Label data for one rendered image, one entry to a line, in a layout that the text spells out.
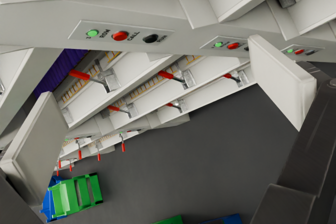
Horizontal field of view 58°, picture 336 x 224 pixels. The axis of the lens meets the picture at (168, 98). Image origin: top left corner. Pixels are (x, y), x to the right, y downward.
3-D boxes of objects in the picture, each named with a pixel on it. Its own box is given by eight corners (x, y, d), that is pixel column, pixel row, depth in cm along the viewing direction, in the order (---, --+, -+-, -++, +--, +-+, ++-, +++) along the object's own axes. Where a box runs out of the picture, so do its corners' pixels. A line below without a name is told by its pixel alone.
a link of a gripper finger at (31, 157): (42, 206, 15) (28, 210, 15) (70, 127, 21) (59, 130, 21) (12, 159, 13) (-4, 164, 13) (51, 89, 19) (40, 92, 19)
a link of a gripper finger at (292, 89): (300, 82, 13) (317, 78, 13) (246, 36, 19) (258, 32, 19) (302, 138, 14) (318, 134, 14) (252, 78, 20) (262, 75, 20)
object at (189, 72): (265, 53, 61) (227, 70, 52) (125, 125, 107) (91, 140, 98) (222, -36, 62) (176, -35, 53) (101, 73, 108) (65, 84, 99)
